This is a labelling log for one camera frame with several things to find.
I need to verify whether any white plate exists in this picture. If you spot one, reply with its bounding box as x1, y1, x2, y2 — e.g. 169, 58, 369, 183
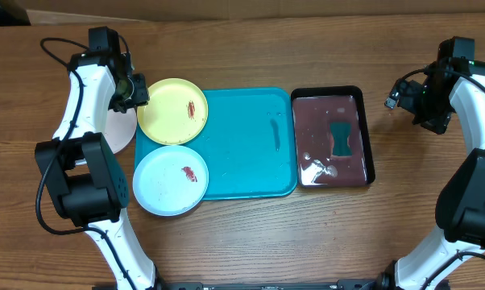
104, 109, 138, 154

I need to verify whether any green sponge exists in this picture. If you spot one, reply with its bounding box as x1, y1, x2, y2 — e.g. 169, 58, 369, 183
330, 122, 352, 157

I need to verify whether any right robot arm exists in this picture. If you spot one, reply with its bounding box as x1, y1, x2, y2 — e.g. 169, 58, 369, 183
366, 36, 485, 290

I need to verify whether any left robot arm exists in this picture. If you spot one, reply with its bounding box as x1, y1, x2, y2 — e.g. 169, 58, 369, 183
35, 27, 165, 289

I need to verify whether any black water tray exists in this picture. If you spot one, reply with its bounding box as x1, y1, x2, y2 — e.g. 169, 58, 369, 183
291, 85, 375, 188

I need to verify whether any teal plastic tray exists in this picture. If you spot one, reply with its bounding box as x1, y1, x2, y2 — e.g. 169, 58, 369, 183
134, 87, 299, 201

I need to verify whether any yellow plate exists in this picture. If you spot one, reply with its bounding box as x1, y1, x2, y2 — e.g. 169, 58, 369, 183
137, 78, 209, 145

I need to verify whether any light blue plate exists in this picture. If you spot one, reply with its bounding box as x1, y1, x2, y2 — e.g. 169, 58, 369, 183
133, 145, 209, 217

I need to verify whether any dark object top-left corner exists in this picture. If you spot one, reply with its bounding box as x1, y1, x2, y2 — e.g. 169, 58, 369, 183
0, 0, 31, 27

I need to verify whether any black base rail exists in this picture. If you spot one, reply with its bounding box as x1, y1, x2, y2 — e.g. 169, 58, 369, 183
156, 279, 375, 290

